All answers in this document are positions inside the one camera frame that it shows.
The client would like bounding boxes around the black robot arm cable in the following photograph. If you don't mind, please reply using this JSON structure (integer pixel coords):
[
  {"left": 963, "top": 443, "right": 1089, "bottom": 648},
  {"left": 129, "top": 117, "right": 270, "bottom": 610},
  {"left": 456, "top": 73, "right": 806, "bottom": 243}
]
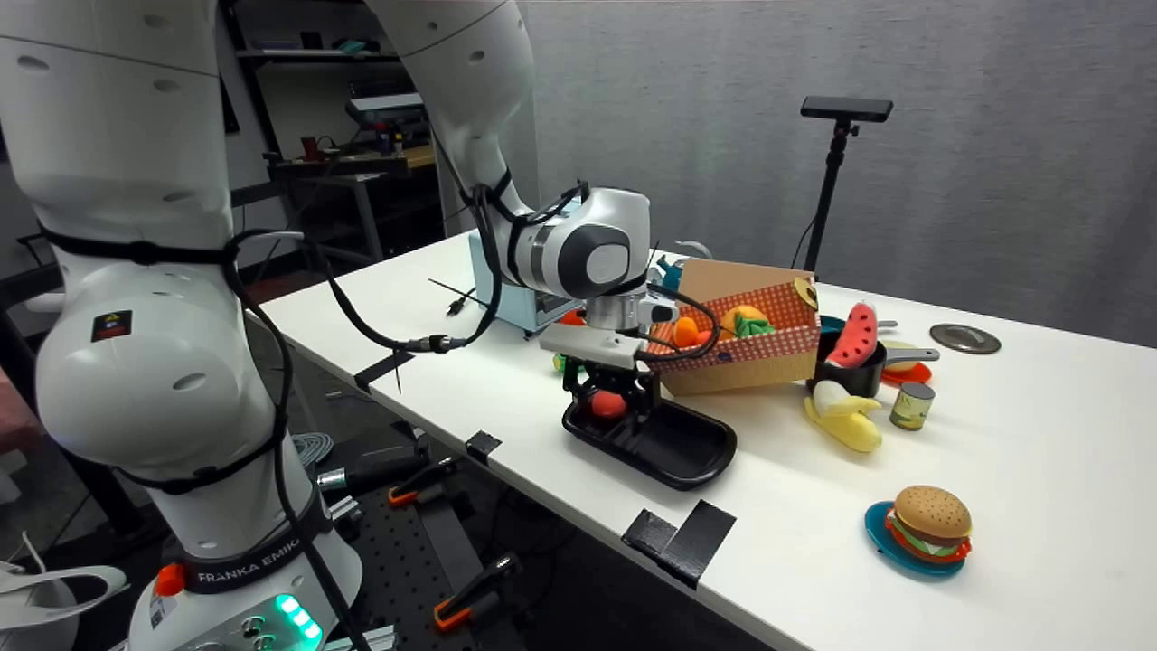
[{"left": 221, "top": 176, "right": 725, "bottom": 365}]

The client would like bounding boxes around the orange handled clamp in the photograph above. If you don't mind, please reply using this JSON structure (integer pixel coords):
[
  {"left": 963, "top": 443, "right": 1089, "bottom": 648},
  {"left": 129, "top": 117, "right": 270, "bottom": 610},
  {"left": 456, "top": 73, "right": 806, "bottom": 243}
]
[
  {"left": 383, "top": 452, "right": 461, "bottom": 512},
  {"left": 429, "top": 552, "right": 520, "bottom": 636}
]

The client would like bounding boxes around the black metal shelf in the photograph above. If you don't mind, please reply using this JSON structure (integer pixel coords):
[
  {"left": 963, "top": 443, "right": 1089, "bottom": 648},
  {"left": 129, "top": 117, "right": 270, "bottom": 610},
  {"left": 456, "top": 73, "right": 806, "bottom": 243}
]
[{"left": 221, "top": 0, "right": 443, "bottom": 264}]

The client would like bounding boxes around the red tomato toy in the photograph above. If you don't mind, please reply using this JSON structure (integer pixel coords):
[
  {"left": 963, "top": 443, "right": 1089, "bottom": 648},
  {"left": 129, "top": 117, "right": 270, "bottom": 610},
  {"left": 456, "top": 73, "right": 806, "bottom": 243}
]
[{"left": 587, "top": 387, "right": 631, "bottom": 422}]

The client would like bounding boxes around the black toy pot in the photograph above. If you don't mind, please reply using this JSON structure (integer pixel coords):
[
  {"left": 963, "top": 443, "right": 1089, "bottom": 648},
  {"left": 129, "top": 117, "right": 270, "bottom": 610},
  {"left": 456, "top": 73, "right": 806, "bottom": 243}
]
[{"left": 806, "top": 314, "right": 889, "bottom": 402}]

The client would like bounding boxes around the black stereo camera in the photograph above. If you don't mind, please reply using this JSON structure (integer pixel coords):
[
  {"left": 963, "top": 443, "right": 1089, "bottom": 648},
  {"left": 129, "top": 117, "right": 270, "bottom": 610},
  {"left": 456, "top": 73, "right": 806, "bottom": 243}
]
[{"left": 800, "top": 93, "right": 895, "bottom": 126}]

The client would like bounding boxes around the red toy bowl cream inside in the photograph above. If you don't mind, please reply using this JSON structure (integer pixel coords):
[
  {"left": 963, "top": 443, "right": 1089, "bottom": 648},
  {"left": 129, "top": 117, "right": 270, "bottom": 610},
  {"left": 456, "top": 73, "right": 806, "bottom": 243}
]
[{"left": 879, "top": 340, "right": 945, "bottom": 392}]

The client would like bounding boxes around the short black tape strip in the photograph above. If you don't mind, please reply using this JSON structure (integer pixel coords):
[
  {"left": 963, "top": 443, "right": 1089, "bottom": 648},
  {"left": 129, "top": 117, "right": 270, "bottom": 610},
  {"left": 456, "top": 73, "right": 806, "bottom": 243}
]
[{"left": 620, "top": 507, "right": 679, "bottom": 559}]

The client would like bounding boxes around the small blue plate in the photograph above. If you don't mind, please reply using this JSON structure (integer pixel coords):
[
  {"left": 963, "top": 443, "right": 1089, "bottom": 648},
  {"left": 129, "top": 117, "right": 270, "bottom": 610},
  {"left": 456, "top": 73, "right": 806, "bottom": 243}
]
[{"left": 860, "top": 498, "right": 971, "bottom": 586}]

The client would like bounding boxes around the black table clamp bracket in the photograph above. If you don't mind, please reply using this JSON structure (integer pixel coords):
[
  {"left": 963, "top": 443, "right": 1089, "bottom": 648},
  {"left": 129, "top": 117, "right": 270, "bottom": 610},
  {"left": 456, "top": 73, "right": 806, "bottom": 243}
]
[{"left": 659, "top": 496, "right": 741, "bottom": 588}]

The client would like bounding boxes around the light blue toaster oven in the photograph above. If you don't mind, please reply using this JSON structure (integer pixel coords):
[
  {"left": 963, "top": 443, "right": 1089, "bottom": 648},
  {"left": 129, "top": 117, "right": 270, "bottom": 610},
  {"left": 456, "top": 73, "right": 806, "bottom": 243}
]
[{"left": 465, "top": 228, "right": 572, "bottom": 340}]

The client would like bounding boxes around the small toy tin can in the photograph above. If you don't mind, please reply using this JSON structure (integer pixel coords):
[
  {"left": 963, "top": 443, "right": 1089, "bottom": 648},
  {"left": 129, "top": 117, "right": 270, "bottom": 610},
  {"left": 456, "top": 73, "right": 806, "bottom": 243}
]
[{"left": 884, "top": 381, "right": 940, "bottom": 435}]

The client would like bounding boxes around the watermelon slice toy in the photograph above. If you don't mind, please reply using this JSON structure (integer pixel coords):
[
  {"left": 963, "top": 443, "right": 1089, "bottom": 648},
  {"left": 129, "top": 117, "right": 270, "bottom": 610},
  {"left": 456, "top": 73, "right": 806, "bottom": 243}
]
[{"left": 819, "top": 301, "right": 883, "bottom": 372}]

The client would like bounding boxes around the black grey cylinder handle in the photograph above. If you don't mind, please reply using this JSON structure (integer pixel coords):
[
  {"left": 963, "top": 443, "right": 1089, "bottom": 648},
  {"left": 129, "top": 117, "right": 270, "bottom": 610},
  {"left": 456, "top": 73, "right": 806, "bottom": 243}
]
[{"left": 315, "top": 440, "right": 425, "bottom": 498}]

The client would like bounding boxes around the black oven tray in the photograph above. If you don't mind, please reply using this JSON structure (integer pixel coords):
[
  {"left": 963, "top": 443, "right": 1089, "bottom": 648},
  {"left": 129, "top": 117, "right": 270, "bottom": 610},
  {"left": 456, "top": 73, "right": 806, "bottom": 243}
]
[{"left": 560, "top": 381, "right": 741, "bottom": 496}]

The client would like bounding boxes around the toy hamburger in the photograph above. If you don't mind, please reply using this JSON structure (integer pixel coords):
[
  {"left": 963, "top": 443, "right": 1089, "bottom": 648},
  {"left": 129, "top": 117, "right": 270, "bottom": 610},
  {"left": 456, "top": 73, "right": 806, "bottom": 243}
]
[{"left": 883, "top": 480, "right": 977, "bottom": 572}]

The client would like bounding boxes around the black tripod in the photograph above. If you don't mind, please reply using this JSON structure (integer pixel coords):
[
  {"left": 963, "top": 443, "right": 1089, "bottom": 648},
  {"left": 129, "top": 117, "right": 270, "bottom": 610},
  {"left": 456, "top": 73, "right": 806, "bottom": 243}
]
[{"left": 803, "top": 117, "right": 860, "bottom": 276}]

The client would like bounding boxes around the black toaster power cord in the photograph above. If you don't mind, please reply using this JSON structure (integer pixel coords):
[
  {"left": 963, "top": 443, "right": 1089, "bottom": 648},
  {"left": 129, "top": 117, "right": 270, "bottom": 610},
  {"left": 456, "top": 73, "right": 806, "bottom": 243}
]
[{"left": 425, "top": 276, "right": 482, "bottom": 319}]

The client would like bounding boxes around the yellow plush banana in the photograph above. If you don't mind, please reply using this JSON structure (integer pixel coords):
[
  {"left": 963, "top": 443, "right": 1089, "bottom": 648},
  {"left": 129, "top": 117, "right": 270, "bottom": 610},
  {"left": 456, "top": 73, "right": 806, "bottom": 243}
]
[{"left": 800, "top": 376, "right": 889, "bottom": 458}]

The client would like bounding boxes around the orange patterned cardboard box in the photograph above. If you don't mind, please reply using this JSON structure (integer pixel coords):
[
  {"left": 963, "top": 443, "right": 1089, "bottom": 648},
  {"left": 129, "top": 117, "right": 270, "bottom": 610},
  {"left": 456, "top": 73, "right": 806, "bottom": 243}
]
[{"left": 642, "top": 255, "right": 825, "bottom": 396}]

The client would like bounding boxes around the orange slice toy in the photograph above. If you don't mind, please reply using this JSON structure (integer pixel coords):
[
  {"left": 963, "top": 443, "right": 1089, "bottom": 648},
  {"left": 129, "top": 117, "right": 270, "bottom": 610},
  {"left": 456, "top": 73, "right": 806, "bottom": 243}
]
[{"left": 665, "top": 310, "right": 714, "bottom": 355}]

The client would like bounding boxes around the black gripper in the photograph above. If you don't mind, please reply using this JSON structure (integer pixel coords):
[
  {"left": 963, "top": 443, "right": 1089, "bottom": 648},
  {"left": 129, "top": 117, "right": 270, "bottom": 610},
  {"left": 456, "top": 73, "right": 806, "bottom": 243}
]
[{"left": 566, "top": 357, "right": 665, "bottom": 429}]

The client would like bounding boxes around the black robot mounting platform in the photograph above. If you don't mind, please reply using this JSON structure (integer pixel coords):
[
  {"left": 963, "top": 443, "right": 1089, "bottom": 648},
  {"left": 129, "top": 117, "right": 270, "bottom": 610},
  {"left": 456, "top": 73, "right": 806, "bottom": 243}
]
[{"left": 285, "top": 394, "right": 736, "bottom": 651}]

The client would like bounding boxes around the round metal table grommet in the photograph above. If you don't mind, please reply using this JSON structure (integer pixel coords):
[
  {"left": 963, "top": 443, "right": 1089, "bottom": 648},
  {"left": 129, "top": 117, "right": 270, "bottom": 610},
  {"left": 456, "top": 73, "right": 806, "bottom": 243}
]
[{"left": 924, "top": 320, "right": 1006, "bottom": 357}]

